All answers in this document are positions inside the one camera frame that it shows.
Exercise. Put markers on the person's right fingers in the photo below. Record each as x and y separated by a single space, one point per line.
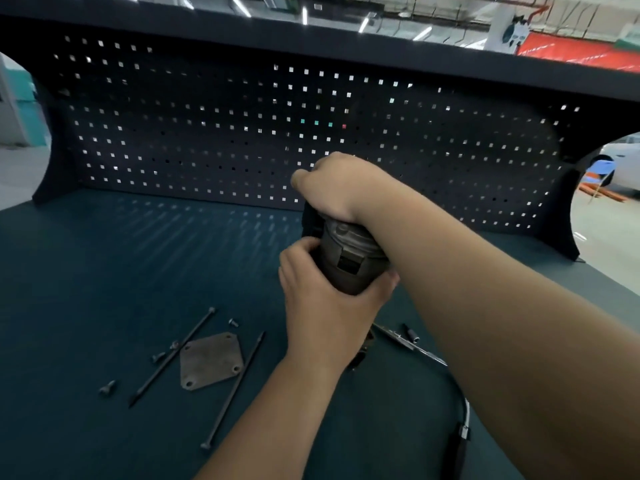
312 187

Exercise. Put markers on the orange bar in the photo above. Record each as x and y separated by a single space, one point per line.
606 193

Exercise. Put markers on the person's right forearm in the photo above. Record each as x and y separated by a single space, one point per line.
500 319

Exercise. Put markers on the white car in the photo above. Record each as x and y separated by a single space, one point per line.
627 164

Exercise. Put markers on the long dark metal bolt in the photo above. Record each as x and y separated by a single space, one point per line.
172 355
233 390

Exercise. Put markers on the white pillar with sign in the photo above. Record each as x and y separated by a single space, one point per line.
507 32

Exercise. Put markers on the person's left hand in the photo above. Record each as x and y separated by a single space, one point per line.
325 324

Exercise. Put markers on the person's right hand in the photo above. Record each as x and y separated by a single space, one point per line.
345 187

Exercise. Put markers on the person's left forearm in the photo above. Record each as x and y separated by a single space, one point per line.
272 424

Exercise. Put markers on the grey cylindrical motor housing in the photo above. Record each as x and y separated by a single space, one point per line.
350 259

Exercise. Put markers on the small dark cylindrical bit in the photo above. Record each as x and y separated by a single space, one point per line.
411 333

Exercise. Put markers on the person's left thumb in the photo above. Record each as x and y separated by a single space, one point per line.
386 286

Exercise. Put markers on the blue chair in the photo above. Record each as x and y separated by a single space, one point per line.
599 170

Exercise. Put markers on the red banner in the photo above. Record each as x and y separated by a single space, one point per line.
575 49

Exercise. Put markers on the thin metal rod tool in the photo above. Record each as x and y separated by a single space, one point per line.
406 343

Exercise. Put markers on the white and teal machine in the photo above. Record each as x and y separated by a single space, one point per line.
17 109

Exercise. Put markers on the small dark metal part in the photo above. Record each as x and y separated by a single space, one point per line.
358 355

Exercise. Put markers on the dark perforated back panel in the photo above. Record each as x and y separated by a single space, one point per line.
225 144

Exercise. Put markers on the dark workbench overhead shelf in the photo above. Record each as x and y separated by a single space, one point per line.
350 49

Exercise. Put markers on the group of ceiling strip lights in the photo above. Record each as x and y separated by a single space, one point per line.
305 15

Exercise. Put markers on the grey metal cover plate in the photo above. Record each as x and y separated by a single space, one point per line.
210 362

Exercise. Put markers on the dark curved side bracket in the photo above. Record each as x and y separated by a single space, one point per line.
570 209
52 159

